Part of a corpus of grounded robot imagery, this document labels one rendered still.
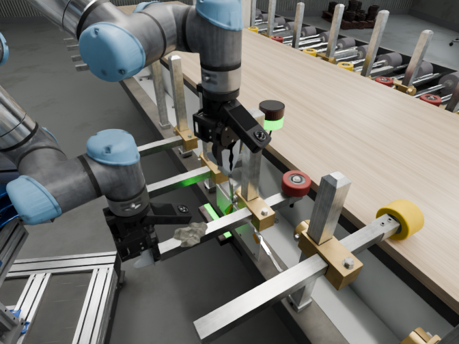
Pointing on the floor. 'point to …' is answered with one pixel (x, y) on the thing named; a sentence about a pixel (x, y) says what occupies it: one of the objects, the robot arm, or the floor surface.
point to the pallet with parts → (353, 15)
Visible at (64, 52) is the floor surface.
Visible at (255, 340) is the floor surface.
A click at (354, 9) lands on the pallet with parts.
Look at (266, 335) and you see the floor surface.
